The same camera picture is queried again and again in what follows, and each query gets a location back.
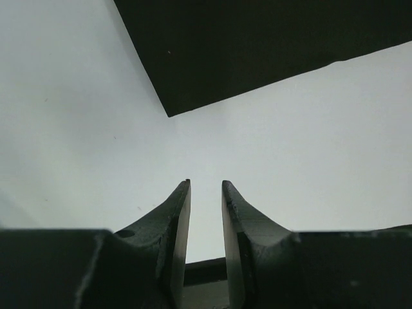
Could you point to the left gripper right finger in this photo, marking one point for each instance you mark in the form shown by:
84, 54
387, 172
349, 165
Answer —
262, 269

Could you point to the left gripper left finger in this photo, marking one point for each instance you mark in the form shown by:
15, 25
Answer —
143, 264

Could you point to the black printed t shirt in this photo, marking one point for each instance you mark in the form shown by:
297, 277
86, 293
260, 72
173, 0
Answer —
200, 52

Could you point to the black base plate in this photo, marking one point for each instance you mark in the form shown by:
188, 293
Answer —
203, 272

